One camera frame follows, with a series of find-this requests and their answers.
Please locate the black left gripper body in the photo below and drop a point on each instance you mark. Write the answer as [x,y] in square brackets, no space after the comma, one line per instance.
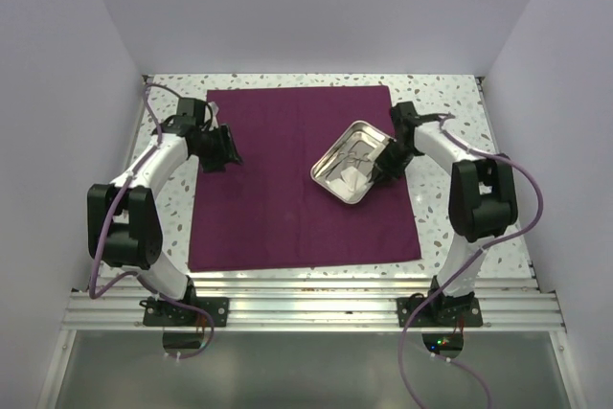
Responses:
[215,149]

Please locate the steel forceps with rings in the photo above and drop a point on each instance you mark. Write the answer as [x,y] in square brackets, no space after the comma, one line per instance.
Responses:
[355,158]

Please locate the purple cloth mat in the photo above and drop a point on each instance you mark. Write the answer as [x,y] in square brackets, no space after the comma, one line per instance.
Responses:
[269,213]

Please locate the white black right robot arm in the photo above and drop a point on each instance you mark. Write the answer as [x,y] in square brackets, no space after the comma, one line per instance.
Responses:
[481,202]

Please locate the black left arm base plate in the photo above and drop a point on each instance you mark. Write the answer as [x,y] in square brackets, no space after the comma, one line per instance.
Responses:
[200,311]

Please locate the aluminium frame rail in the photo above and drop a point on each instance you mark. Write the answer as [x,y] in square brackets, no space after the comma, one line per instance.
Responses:
[321,305]

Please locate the stainless steel tray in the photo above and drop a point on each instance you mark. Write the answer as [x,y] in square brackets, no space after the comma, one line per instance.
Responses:
[361,137]

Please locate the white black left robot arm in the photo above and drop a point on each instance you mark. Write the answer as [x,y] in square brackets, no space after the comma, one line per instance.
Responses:
[125,236]

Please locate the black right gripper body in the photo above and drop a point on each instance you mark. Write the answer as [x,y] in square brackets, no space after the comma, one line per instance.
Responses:
[394,160]

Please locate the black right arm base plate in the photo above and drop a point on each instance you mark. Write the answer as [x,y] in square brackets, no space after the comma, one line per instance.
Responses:
[442,312]

